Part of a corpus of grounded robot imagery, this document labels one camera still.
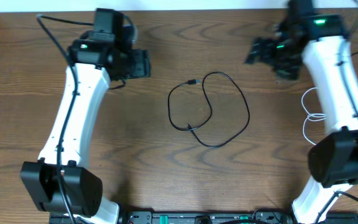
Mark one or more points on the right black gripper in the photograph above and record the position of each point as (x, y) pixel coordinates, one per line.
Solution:
(289, 72)

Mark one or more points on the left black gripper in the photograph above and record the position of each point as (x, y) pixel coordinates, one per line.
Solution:
(142, 64)

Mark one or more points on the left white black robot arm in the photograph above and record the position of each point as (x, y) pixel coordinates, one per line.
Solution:
(59, 181)

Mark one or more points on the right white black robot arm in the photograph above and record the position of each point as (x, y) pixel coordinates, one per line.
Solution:
(322, 44)

